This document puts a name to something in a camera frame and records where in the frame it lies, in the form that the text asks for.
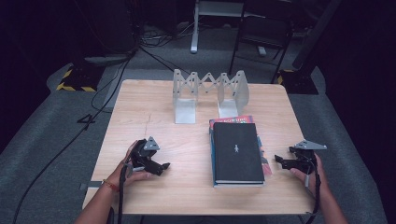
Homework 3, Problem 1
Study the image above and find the tangle of floor cables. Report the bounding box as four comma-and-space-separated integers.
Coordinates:
139, 21, 194, 49

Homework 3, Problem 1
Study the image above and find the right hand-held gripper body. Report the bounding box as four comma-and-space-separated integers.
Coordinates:
293, 139, 328, 175

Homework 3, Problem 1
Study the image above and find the black yellow striped stand base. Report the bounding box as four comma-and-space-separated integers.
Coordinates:
276, 68, 320, 96
56, 63, 106, 93

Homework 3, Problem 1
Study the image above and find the person's right hand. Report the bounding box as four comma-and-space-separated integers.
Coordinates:
290, 153, 330, 201

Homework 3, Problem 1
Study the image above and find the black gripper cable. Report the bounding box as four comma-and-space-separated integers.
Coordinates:
117, 161, 134, 224
302, 154, 322, 224

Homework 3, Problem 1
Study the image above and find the dark slanted pole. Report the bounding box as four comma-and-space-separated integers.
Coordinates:
291, 0, 344, 70

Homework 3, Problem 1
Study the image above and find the person's left hand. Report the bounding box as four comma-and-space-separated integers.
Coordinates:
106, 139, 154, 191

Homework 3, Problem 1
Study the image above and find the black hardcover book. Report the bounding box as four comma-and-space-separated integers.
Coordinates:
212, 121, 266, 185

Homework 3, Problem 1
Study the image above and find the black metal chair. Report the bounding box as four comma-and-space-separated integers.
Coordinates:
228, 0, 295, 85

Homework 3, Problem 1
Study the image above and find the long black floor cable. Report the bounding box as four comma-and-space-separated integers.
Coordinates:
11, 46, 139, 224

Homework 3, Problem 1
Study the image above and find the white desk leg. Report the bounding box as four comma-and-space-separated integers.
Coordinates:
190, 0, 248, 55

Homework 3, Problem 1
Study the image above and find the red illustrated book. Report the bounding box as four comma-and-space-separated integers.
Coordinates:
208, 115, 273, 177

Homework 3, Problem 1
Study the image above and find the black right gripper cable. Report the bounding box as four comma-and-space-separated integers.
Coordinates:
302, 154, 322, 224

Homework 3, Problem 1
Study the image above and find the orange wrist bracelet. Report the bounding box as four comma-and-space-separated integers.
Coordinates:
101, 178, 121, 193

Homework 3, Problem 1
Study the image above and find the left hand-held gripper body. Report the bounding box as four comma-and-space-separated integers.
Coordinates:
129, 135, 162, 171

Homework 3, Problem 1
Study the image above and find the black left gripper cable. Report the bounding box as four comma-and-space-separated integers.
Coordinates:
117, 161, 134, 224

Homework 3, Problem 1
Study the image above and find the expandable grey metal book rack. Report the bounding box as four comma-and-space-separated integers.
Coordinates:
172, 68, 250, 125

